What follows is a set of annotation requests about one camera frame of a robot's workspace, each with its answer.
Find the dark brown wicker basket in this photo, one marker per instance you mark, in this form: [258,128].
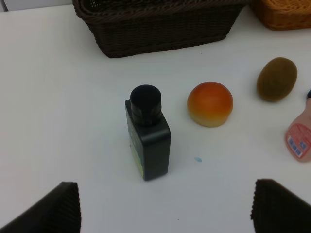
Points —
[123,28]

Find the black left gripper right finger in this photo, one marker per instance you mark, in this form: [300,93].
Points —
[276,209]

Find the orange wicker basket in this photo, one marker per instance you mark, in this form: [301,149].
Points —
[282,15]

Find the black square bottle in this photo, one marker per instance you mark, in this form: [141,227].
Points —
[149,132]

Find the brown kiwi fruit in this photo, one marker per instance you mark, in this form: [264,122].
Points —
[277,79]

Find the pink plastic bottle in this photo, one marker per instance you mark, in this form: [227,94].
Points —
[298,134]

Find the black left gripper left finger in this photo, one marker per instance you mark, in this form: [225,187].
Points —
[57,212]

